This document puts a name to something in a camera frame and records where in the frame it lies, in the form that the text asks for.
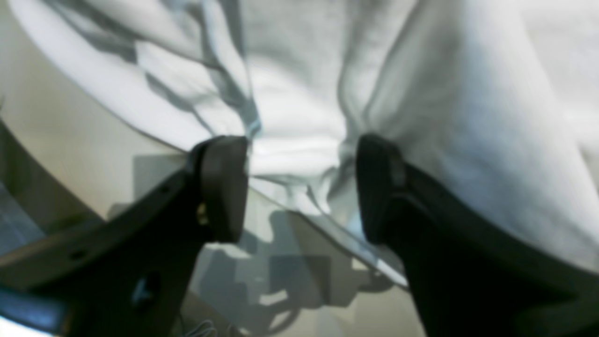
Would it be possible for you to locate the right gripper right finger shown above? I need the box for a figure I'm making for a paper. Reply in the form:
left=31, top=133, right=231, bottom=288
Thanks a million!
left=356, top=134, right=599, bottom=337

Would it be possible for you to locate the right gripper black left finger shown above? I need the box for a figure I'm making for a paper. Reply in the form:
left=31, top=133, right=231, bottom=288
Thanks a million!
left=1, top=136, right=249, bottom=337

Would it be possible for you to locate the white t-shirt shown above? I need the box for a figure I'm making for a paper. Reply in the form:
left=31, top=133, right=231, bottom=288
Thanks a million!
left=9, top=0, right=598, bottom=285

